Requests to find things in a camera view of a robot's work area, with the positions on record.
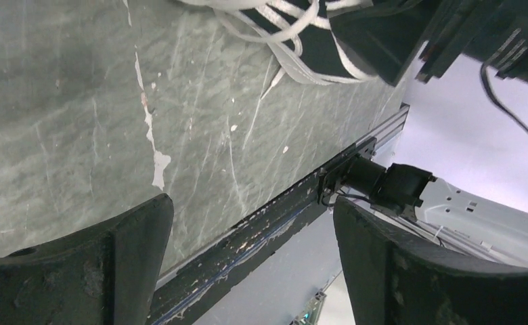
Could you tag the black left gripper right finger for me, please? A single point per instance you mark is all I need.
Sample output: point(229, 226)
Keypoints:
point(395, 277)

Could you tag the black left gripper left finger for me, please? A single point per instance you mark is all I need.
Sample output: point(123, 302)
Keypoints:
point(103, 274)

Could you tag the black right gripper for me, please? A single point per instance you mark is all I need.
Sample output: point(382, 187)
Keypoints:
point(387, 35)

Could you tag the black white canvas sneaker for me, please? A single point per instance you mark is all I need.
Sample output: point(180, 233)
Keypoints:
point(322, 45)

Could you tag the white shoelace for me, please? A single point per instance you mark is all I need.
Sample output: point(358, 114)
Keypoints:
point(273, 31)

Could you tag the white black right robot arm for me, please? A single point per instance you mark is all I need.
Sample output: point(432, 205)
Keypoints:
point(439, 211)

